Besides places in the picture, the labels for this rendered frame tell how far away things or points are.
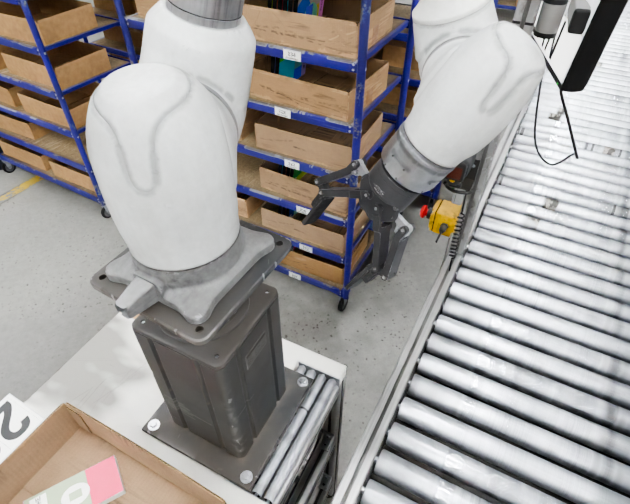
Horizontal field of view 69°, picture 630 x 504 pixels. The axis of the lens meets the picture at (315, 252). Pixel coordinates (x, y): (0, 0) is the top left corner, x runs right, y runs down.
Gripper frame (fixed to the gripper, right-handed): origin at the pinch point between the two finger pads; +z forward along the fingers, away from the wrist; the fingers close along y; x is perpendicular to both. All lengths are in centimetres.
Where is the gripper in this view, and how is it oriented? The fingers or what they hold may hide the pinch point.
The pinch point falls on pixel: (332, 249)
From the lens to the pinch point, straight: 78.0
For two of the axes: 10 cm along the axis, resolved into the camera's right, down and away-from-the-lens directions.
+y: 5.4, 8.0, -2.6
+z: -4.7, 5.4, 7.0
